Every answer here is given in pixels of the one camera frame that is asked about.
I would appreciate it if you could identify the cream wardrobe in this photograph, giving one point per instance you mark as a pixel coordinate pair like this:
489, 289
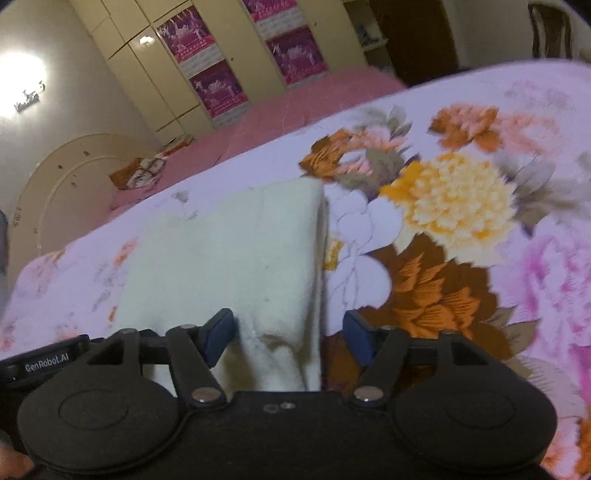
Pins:
138, 60

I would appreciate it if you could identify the person's left hand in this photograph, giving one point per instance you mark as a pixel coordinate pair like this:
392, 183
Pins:
13, 461

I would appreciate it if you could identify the cream corner shelf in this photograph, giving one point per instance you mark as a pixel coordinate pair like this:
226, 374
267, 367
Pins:
367, 32

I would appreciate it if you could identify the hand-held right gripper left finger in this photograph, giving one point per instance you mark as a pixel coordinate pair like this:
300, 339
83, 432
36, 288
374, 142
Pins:
218, 337

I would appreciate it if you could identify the pink calendar poster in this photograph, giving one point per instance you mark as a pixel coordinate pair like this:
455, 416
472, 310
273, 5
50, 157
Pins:
184, 37
298, 55
270, 16
220, 92

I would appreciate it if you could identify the pink bedsheet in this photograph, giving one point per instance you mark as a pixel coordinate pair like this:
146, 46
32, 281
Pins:
286, 110

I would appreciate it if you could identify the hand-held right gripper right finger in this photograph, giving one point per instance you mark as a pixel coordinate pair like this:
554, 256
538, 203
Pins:
358, 337

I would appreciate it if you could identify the orange patterned pillow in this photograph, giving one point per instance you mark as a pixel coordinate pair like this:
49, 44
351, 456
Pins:
141, 171

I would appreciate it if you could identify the brown wooden door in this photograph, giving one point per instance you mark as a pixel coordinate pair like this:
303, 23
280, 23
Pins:
415, 37

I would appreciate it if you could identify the floral blanket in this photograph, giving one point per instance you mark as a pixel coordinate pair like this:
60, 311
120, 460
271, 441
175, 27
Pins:
461, 207

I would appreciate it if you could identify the cream arched headboard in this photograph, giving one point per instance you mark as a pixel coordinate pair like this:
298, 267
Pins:
69, 184

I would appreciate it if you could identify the cream cloth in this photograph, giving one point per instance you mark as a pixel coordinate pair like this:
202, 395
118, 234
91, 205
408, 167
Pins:
231, 258

